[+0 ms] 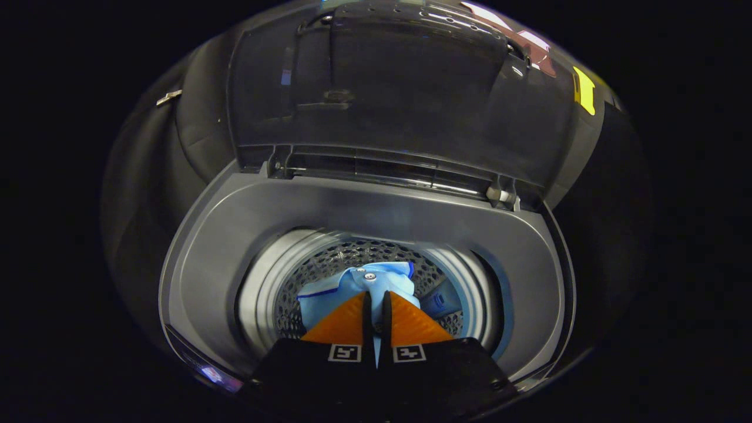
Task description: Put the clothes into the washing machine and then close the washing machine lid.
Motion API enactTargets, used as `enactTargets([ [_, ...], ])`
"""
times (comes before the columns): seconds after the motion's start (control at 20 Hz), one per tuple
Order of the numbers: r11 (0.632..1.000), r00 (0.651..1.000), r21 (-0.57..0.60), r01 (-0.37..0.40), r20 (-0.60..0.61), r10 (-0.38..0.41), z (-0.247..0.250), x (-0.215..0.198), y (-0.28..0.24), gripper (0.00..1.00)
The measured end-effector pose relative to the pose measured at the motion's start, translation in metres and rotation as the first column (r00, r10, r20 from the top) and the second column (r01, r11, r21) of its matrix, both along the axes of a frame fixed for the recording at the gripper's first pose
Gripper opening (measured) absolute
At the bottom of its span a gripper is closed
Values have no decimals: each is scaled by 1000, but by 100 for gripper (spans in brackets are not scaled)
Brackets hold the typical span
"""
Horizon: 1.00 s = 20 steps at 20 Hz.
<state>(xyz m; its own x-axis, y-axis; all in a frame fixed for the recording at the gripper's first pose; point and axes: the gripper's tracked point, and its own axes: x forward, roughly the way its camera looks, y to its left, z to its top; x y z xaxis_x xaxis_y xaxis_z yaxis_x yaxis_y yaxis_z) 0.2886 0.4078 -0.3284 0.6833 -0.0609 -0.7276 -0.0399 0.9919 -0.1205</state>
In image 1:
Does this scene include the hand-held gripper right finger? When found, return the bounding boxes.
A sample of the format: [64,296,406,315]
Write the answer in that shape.
[377,290,518,423]

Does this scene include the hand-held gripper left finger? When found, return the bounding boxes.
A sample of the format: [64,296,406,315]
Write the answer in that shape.
[250,291,380,423]

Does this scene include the light blue polo shirt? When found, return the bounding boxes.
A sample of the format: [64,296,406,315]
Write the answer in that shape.
[297,261,421,348]

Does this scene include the dark transparent washing machine lid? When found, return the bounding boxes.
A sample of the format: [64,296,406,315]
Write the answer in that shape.
[226,2,580,212]

